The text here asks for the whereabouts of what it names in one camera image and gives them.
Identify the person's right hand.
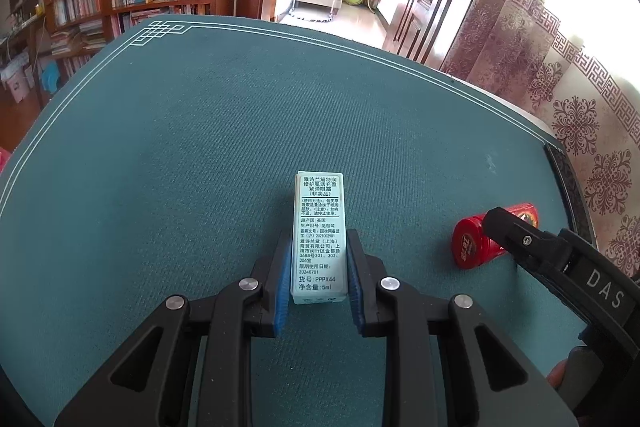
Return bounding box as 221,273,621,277
545,359,569,390

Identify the pale green small box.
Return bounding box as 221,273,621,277
291,171,346,305

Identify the black phone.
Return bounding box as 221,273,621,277
545,142,598,253

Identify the red cylindrical tube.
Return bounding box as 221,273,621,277
452,203,540,269

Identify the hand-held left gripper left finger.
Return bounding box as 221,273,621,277
52,227,293,427

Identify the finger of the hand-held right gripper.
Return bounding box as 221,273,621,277
482,207,566,278

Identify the patterned cream curtain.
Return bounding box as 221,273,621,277
440,0,640,278

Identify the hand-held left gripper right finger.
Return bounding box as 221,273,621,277
345,229,571,427

